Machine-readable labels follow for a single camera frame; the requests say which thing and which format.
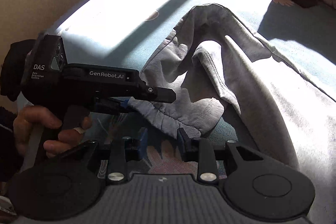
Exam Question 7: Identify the grey sweatpants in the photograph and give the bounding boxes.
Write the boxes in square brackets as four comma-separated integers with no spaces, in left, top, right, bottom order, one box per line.
[129,4,335,180]

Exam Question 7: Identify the person left hand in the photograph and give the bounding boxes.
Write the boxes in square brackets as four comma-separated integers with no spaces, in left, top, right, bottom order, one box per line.
[13,106,83,158]

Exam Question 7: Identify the teal floral bed sheet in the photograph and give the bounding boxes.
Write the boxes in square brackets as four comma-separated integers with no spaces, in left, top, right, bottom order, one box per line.
[49,0,335,184]

